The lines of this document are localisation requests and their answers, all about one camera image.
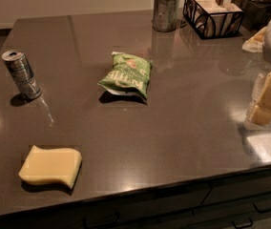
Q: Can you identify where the yellow sponge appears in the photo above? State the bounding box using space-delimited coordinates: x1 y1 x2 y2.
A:
18 145 82 189

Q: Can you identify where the silver redbull can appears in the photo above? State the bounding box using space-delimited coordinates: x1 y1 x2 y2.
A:
1 50 41 100

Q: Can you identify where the yellow snack packet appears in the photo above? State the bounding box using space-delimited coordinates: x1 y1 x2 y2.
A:
242 27 267 52

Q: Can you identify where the metal cup with stirrers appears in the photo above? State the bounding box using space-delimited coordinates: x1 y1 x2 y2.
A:
152 0 179 32

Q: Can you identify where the green chip bag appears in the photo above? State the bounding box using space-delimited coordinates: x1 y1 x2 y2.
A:
98 52 152 99

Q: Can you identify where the black wire basket with packets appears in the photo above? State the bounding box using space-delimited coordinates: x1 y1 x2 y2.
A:
183 0 244 39

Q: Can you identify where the black drawer handle right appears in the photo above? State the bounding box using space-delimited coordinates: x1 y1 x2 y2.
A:
253 199 271 214

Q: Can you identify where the black drawer handle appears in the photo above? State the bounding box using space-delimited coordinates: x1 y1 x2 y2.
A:
253 199 271 214
232 219 253 229

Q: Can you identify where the black drawer handle lower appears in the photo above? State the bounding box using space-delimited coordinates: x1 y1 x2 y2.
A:
232 219 253 229

